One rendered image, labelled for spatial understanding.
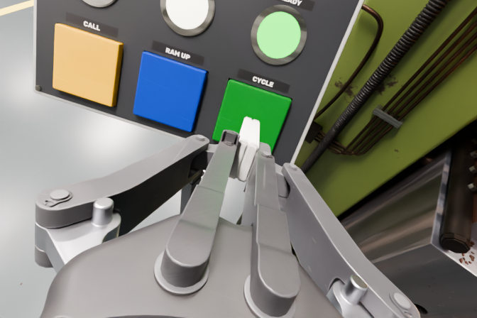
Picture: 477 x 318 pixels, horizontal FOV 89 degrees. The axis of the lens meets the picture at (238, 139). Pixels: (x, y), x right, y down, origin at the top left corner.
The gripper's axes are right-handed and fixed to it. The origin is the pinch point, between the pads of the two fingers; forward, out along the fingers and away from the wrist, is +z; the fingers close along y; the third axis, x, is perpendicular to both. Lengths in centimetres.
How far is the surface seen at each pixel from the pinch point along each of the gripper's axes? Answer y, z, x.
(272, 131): 2.9, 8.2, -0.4
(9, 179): -96, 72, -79
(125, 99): -15.1, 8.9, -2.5
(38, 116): -112, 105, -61
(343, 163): 26.8, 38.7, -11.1
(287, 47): 1.3, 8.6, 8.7
